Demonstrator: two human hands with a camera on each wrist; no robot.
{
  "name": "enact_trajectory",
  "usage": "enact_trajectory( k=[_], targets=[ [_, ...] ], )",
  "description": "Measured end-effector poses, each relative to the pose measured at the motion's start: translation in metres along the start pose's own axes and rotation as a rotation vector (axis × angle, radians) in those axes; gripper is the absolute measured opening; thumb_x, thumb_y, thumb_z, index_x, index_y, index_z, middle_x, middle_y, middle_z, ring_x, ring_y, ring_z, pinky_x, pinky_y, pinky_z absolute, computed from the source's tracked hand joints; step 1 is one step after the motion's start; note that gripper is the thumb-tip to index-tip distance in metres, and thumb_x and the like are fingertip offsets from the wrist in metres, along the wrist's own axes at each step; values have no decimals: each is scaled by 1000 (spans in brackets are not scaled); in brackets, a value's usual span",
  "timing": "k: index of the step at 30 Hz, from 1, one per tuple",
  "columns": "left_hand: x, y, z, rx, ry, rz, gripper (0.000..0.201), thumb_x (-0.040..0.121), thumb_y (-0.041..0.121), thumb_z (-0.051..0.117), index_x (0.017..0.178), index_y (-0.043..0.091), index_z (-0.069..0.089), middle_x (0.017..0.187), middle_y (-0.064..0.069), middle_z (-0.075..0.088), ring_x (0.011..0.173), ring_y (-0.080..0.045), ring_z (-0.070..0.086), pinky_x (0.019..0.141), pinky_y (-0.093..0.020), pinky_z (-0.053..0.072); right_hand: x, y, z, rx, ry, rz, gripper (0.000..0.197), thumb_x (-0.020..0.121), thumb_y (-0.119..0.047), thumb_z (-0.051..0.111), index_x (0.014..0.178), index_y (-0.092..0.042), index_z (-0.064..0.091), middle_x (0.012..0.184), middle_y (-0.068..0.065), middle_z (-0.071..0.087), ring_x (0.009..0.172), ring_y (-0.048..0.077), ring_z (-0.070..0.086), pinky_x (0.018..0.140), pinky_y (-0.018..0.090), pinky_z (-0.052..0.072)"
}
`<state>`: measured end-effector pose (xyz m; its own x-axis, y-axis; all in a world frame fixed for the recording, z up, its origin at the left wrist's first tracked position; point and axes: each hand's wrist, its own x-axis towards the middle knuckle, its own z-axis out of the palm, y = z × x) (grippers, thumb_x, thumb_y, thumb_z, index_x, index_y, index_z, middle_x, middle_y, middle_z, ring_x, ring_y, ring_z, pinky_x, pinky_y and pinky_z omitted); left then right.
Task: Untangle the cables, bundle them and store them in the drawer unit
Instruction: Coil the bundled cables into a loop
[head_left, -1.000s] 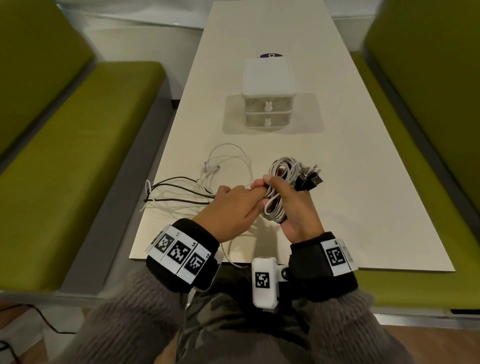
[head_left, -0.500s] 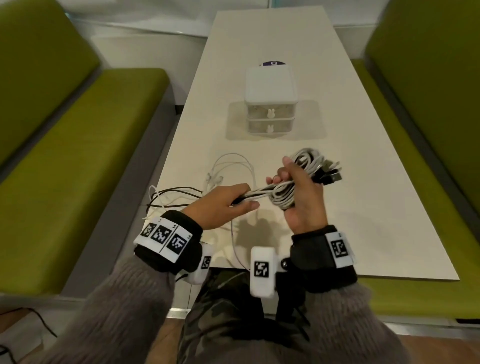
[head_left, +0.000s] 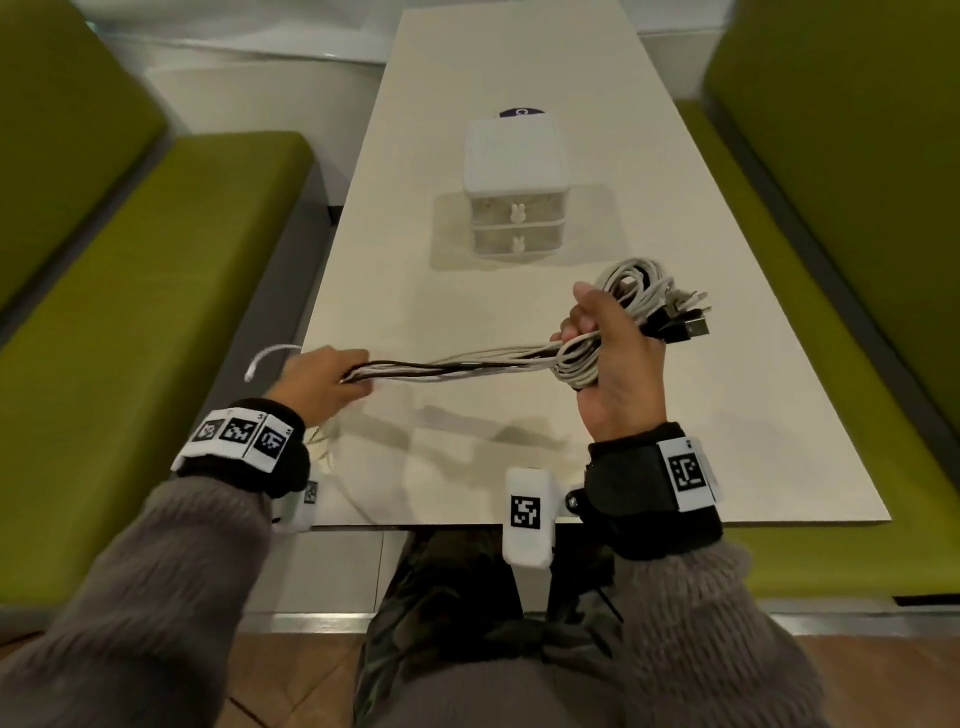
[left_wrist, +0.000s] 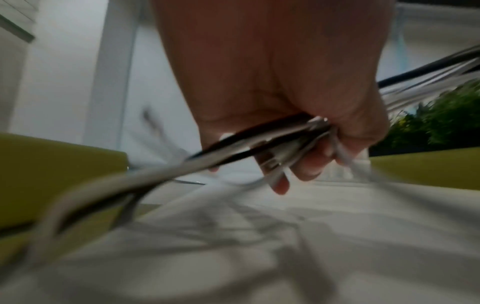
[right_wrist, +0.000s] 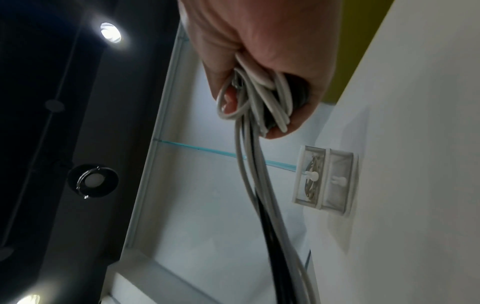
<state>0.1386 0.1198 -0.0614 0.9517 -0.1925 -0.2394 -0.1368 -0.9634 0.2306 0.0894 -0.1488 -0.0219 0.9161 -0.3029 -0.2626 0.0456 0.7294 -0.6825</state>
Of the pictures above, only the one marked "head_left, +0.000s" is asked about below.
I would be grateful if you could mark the person's left hand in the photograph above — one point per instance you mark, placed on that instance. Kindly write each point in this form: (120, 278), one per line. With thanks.
(319, 382)

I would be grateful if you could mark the black marker wristband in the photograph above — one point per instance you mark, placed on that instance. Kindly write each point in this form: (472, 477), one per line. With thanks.
(285, 469)
(630, 487)

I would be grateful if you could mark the round purple sticker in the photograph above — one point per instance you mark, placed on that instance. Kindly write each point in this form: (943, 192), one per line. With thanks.
(521, 112)

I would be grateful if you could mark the person's left forearm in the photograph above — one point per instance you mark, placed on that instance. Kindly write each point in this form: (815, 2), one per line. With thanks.
(150, 600)

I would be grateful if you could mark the person's camouflage trousers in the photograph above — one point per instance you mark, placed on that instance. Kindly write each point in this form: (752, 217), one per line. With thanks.
(435, 600)

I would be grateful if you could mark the black right marker wristband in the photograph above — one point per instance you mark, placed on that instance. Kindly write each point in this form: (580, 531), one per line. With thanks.
(630, 487)

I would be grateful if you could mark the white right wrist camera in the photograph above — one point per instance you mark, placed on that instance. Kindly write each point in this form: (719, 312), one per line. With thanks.
(529, 547)

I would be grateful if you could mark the beige table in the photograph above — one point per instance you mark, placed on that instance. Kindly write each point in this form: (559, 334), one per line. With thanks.
(525, 60)

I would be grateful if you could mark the person's right hand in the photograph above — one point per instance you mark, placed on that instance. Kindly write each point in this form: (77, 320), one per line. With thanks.
(630, 390)

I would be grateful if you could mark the green bench sofa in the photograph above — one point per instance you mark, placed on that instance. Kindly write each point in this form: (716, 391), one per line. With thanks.
(840, 150)
(135, 300)

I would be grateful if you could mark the white drawer box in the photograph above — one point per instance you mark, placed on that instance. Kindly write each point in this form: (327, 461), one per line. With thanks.
(514, 154)

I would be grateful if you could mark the person's right forearm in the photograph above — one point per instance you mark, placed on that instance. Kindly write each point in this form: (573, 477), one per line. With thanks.
(705, 645)

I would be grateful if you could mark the black left marker wristband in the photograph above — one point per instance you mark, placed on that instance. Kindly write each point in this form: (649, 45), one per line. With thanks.
(285, 469)

